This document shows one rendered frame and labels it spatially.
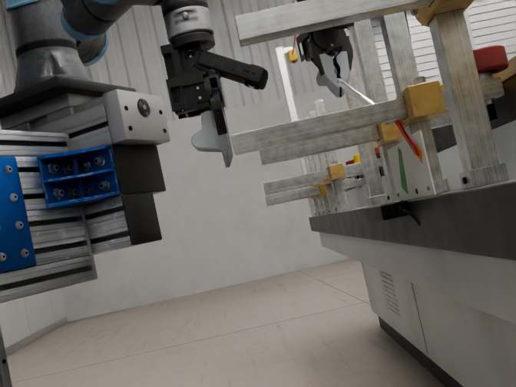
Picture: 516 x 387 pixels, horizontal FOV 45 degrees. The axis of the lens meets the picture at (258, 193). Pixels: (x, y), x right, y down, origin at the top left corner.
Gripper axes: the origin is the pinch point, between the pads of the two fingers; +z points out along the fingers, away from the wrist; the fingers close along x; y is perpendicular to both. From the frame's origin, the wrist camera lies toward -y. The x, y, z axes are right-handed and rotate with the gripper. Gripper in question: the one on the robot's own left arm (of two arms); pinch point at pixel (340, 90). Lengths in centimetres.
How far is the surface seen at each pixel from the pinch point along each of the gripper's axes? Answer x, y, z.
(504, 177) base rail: 7, -47, 24
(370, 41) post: -9.4, 0.2, -9.2
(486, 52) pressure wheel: -8.0, -32.6, 4.3
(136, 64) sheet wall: -112, 747, -235
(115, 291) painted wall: -24, 769, 67
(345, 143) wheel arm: 1.5, 0.2, 10.7
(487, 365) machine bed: -40, 30, 70
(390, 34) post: 1.2, -22.6, -3.3
